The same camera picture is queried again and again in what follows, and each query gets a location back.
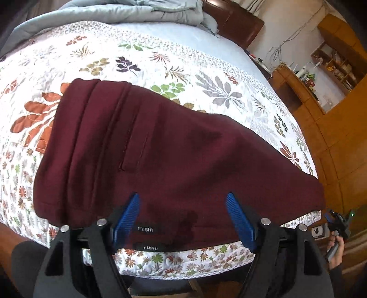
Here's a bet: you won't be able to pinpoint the person's right hand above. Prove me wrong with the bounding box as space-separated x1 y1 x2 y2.
328 232 345 270

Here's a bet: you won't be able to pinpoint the person's right forearm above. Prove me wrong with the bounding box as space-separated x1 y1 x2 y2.
329 265 346 298

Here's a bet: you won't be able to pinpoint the loose wall cables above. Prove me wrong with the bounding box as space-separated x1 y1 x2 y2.
268 0 326 68

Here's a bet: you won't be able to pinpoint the grey-blue comforter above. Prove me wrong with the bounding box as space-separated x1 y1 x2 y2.
11 0 219 36

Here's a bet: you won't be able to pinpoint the dark nightstand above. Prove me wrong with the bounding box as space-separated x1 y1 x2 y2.
246 48 273 81

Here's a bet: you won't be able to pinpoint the dark brown headboard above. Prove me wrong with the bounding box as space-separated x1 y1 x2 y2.
202 0 265 50

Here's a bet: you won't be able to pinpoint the floral quilted bedspread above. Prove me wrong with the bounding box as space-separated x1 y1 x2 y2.
0 20 323 280

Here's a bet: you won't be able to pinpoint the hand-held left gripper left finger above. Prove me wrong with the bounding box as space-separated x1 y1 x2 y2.
33 193 142 298

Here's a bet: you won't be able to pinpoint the wooden shelf cabinet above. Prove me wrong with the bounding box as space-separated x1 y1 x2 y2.
272 14 367 207

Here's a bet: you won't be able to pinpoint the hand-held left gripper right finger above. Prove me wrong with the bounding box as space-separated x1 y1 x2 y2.
226 193 335 298

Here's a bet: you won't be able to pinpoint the maroon pants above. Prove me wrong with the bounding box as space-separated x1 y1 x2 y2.
33 78 326 253

